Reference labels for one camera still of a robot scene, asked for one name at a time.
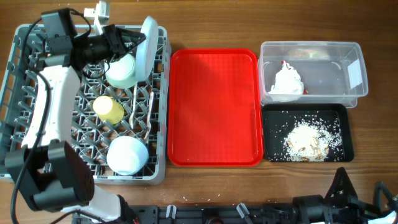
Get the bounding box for black waste tray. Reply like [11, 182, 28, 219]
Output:
[262, 104, 354, 162]

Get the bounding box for green bowl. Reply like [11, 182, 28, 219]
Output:
[104, 54, 137, 89]

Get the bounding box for rice food waste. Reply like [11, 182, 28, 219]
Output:
[264, 110, 344, 162]

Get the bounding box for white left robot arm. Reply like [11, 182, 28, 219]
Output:
[5, 8, 147, 223]

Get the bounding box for white plastic fork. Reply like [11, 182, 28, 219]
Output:
[129, 84, 137, 129]

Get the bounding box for grey dishwasher rack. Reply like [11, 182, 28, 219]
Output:
[1, 24, 172, 185]

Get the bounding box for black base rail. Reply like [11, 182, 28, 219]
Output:
[73, 203, 348, 224]

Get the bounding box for yellow plastic cup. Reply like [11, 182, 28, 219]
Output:
[93, 96, 124, 124]

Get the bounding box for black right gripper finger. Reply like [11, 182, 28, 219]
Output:
[373, 182, 397, 212]
[325, 167, 358, 201]

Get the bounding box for red plastic tray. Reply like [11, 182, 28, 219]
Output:
[167, 48, 264, 167]

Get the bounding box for clear plastic bin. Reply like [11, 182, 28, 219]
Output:
[258, 41, 369, 108]

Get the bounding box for light blue plate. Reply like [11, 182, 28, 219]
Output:
[135, 16, 159, 82]

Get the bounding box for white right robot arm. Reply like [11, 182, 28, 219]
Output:
[292, 167, 397, 223]

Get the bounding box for white napkin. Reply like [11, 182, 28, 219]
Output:
[269, 60, 305, 95]

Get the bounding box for white plastic spoon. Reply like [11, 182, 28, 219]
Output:
[144, 92, 154, 142]

